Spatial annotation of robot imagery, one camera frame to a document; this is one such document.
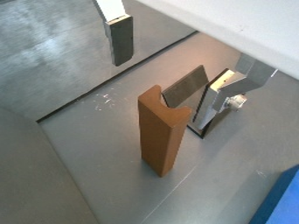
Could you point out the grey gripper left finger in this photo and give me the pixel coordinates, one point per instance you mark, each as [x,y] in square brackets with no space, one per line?
[119,29]

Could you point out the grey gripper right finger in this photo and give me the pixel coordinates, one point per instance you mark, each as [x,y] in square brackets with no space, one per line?
[224,92]

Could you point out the brown arch block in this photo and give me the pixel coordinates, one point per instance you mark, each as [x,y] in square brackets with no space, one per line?
[161,126]

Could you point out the blue shape sorter board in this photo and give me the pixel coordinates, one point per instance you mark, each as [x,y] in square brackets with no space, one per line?
[279,208]

